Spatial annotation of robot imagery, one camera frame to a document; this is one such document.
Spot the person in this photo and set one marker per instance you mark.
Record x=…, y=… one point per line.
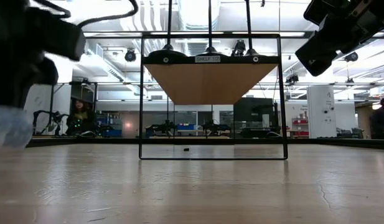
x=381, y=119
x=81, y=119

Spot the white tealight candle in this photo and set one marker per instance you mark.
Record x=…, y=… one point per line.
x=11, y=127

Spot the black candlestick holder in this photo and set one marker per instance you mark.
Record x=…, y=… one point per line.
x=210, y=50
x=250, y=52
x=167, y=53

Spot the white column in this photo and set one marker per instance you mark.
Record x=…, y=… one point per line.
x=321, y=112

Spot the black background robot arm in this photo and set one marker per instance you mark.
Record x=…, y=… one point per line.
x=53, y=117
x=215, y=127
x=163, y=127

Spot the black aluminium table frame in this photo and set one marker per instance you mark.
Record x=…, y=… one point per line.
x=86, y=141

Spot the black cabinet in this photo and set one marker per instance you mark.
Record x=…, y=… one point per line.
x=254, y=112

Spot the blue storage bin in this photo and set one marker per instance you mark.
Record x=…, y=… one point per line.
x=185, y=127

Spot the red storage bins rack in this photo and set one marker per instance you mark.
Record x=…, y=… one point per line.
x=300, y=127

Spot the small black table piece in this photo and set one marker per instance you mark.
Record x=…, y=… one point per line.
x=186, y=149

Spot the wooden shelf with black frame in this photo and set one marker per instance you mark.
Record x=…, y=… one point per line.
x=210, y=84

